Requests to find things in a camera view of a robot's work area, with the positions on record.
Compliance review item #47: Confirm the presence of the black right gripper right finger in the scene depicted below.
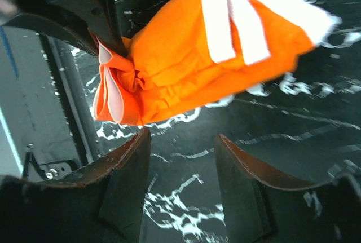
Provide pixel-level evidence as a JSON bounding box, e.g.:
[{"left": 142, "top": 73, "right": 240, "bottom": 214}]
[{"left": 214, "top": 134, "right": 360, "bottom": 242}]

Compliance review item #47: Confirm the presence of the orange underwear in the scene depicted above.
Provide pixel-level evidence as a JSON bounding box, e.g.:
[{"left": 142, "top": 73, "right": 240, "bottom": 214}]
[{"left": 93, "top": 0, "right": 337, "bottom": 126}]

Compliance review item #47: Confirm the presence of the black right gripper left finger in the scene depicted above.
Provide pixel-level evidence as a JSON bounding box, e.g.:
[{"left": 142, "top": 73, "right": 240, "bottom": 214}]
[{"left": 1, "top": 128, "right": 151, "bottom": 242}]

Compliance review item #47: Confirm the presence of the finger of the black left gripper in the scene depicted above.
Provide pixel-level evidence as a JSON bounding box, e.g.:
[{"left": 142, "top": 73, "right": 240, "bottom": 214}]
[{"left": 1, "top": 0, "right": 127, "bottom": 56}]

